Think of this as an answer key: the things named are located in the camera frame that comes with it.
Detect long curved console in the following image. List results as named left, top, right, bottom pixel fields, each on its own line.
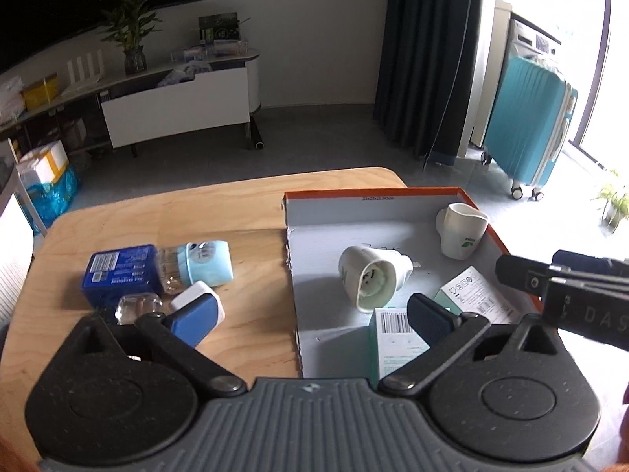
left=0, top=49, right=261, bottom=158

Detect blue plastic bag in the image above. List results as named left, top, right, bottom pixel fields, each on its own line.
left=24, top=164, right=82, bottom=237

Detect small potted plant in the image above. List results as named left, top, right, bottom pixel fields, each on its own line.
left=592, top=170, right=629, bottom=234

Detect white box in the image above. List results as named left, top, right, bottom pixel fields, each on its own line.
left=432, top=265, right=529, bottom=326

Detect black and green box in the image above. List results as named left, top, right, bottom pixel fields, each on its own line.
left=198, top=12, right=241, bottom=44

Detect white plastic bag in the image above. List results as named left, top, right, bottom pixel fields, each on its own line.
left=0, top=76, right=25, bottom=126

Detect blue rectangular box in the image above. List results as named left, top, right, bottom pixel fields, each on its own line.
left=81, top=244, right=163, bottom=308

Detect small white boxes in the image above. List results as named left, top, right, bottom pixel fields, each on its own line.
left=169, top=39, right=249, bottom=62

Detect orange cardboard box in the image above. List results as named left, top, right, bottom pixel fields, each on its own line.
left=282, top=187, right=546, bottom=380

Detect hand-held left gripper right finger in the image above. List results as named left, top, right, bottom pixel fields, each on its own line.
left=379, top=293, right=566, bottom=396

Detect white curved cabinet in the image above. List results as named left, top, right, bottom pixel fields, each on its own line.
left=101, top=56, right=261, bottom=151

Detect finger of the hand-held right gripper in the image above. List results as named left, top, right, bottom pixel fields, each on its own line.
left=495, top=254, right=556, bottom=301
left=551, top=250, right=629, bottom=281

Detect white washing machine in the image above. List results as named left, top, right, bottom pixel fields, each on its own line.
left=462, top=0, right=563, bottom=151

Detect light blue bottle in plastic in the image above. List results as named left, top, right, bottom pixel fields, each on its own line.
left=156, top=240, right=234, bottom=296

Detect cardboard box with yellow tape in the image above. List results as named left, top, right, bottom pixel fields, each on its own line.
left=17, top=140, right=70, bottom=185

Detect round counter with ribbed base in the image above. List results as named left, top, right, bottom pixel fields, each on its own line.
left=0, top=167, right=35, bottom=335

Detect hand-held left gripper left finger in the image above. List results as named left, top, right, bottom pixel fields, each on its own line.
left=63, top=293, right=246, bottom=397

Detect plant in glass vase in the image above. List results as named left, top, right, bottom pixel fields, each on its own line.
left=101, top=0, right=163, bottom=76

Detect white plug-in heater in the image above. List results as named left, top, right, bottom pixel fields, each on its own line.
left=436, top=203, right=490, bottom=260
left=339, top=246, right=422, bottom=315

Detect dark curtain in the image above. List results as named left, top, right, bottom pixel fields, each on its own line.
left=373, top=0, right=485, bottom=158

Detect teal suitcase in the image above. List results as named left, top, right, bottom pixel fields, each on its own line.
left=484, top=55, right=579, bottom=201

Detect teal box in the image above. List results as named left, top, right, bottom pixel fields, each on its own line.
left=368, top=307, right=433, bottom=389

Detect white router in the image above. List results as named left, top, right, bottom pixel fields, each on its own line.
left=61, top=46, right=109, bottom=95

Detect bluish plastic bag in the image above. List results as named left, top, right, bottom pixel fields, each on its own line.
left=157, top=61, right=212, bottom=88

